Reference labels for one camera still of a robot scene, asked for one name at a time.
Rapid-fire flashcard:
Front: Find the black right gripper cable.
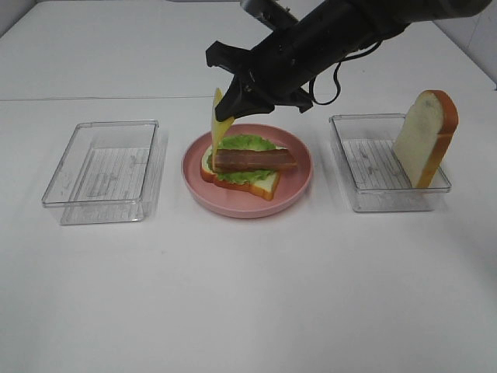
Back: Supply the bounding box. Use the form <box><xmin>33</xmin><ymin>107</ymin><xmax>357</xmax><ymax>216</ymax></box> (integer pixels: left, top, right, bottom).
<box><xmin>308</xmin><ymin>38</ymin><xmax>384</xmax><ymax>106</ymax></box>

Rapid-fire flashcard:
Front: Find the pink round plate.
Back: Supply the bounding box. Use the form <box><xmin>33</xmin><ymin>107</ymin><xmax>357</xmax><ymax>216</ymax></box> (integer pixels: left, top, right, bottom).
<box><xmin>182</xmin><ymin>124</ymin><xmax>313</xmax><ymax>218</ymax></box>

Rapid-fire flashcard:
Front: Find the yellow cheese slice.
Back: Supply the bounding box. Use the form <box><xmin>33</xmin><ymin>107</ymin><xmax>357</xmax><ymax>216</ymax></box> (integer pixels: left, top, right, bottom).
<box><xmin>210</xmin><ymin>88</ymin><xmax>235</xmax><ymax>172</ymax></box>

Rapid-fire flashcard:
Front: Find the green lettuce leaf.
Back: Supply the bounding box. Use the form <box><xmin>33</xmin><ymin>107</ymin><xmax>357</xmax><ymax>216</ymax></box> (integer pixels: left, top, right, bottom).
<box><xmin>210</xmin><ymin>134</ymin><xmax>277</xmax><ymax>186</ymax></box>

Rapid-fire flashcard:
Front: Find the clear right plastic tray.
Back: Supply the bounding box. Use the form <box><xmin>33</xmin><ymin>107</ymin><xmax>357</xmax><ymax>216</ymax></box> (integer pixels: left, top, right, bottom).
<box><xmin>329</xmin><ymin>113</ymin><xmax>451</xmax><ymax>213</ymax></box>

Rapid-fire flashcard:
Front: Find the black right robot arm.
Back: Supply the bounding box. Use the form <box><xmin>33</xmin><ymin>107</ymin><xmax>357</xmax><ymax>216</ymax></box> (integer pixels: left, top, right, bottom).
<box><xmin>206</xmin><ymin>0</ymin><xmax>489</xmax><ymax>121</ymax></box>

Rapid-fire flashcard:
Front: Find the bread slice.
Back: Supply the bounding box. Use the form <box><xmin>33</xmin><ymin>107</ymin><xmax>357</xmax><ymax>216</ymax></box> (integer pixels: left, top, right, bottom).
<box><xmin>200</xmin><ymin>147</ymin><xmax>280</xmax><ymax>200</ymax></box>
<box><xmin>393</xmin><ymin>90</ymin><xmax>459</xmax><ymax>189</ymax></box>

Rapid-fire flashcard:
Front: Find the clear plastic tray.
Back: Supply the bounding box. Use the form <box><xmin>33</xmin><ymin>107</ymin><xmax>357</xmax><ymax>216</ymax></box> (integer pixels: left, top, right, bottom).
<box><xmin>329</xmin><ymin>113</ymin><xmax>451</xmax><ymax>213</ymax></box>
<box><xmin>41</xmin><ymin>120</ymin><xmax>167</xmax><ymax>225</ymax></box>

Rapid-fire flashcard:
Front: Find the clear left plastic tray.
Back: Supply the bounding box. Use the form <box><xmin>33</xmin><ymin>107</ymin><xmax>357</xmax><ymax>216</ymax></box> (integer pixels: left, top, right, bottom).
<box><xmin>41</xmin><ymin>120</ymin><xmax>167</xmax><ymax>225</ymax></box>

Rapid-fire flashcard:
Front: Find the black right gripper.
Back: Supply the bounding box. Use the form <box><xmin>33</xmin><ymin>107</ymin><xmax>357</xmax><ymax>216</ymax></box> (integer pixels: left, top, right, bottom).
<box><xmin>206</xmin><ymin>1</ymin><xmax>407</xmax><ymax>120</ymax></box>

